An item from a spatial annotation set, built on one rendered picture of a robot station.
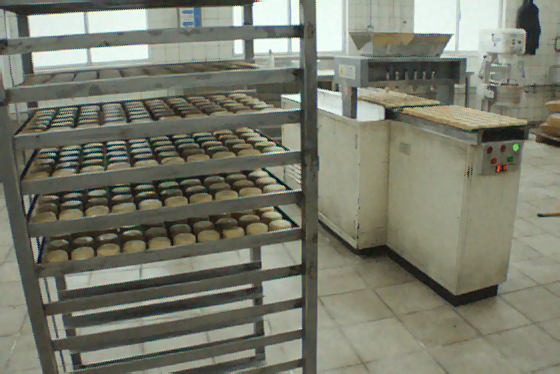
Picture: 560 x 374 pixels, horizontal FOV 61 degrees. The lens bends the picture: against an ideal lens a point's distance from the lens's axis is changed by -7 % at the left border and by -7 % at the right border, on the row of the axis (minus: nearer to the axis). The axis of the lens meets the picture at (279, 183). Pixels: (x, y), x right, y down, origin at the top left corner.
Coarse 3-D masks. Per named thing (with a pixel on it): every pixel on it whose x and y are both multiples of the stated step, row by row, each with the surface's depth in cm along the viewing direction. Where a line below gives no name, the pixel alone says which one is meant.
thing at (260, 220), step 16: (272, 208) 131; (144, 224) 122; (160, 224) 122; (176, 224) 122; (192, 224) 125; (208, 224) 121; (224, 224) 121; (240, 224) 124; (256, 224) 121; (272, 224) 120; (288, 224) 120; (64, 240) 113; (80, 240) 112; (96, 240) 117; (112, 240) 113; (128, 240) 114; (144, 240) 117; (160, 240) 112; (176, 240) 112; (192, 240) 113; (208, 240) 113; (48, 256) 104; (64, 256) 104; (80, 256) 105
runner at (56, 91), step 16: (96, 80) 93; (112, 80) 94; (128, 80) 95; (144, 80) 97; (160, 80) 98; (176, 80) 99; (192, 80) 100; (208, 80) 101; (224, 80) 102; (240, 80) 103; (256, 80) 104; (272, 80) 105; (288, 80) 106; (16, 96) 89; (32, 96) 90; (48, 96) 91; (64, 96) 92; (80, 96) 93
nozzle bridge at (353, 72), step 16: (336, 64) 293; (352, 64) 274; (368, 64) 277; (384, 64) 280; (400, 64) 283; (416, 64) 287; (432, 64) 290; (448, 64) 294; (464, 64) 288; (336, 80) 296; (352, 80) 277; (368, 80) 270; (384, 80) 282; (400, 80) 284; (416, 80) 284; (432, 80) 287; (448, 80) 291; (464, 80) 291; (352, 96) 281; (448, 96) 303; (352, 112) 283
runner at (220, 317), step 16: (272, 304) 120; (288, 304) 121; (176, 320) 112; (192, 320) 114; (208, 320) 115; (224, 320) 117; (80, 336) 106; (96, 336) 107; (112, 336) 108; (128, 336) 110; (144, 336) 111
